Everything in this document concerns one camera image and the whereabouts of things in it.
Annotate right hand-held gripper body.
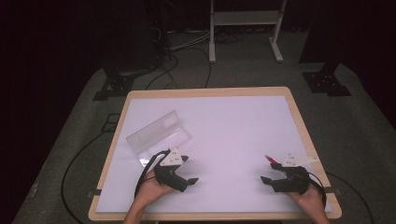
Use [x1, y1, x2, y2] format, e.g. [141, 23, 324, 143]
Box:
[271, 152, 320, 196]

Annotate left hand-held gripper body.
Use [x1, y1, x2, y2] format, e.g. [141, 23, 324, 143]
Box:
[153, 147, 189, 193]

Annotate red pen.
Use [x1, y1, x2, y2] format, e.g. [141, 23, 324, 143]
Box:
[264, 154, 282, 165]

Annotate clear plastic pencil case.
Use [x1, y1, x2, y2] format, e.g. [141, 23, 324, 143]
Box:
[125, 109, 193, 168]

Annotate person's left hand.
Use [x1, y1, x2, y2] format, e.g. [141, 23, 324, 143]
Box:
[134, 168, 176, 208]

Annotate person's right hand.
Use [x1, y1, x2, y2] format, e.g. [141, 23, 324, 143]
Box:
[285, 183, 327, 217]

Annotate white table mat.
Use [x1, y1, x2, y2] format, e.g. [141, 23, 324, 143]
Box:
[94, 94, 332, 215]

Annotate wooden table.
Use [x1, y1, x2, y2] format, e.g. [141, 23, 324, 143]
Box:
[88, 86, 343, 222]

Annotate black stand base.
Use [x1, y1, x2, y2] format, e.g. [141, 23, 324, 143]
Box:
[92, 72, 135, 102]
[301, 62, 353, 98]

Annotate white metal stand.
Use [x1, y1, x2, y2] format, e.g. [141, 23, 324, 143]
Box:
[208, 0, 289, 64]

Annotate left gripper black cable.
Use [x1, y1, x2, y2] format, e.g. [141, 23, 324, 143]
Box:
[134, 149, 171, 199]

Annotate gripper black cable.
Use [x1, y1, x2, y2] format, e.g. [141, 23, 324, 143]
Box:
[307, 171, 328, 211]
[134, 149, 171, 199]

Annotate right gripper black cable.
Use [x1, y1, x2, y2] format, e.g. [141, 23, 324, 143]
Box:
[307, 171, 328, 211]

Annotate long black floor cable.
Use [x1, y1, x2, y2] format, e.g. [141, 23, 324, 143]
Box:
[61, 130, 108, 224]

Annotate white floor cables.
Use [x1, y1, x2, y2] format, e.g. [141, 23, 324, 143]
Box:
[167, 29, 213, 52]

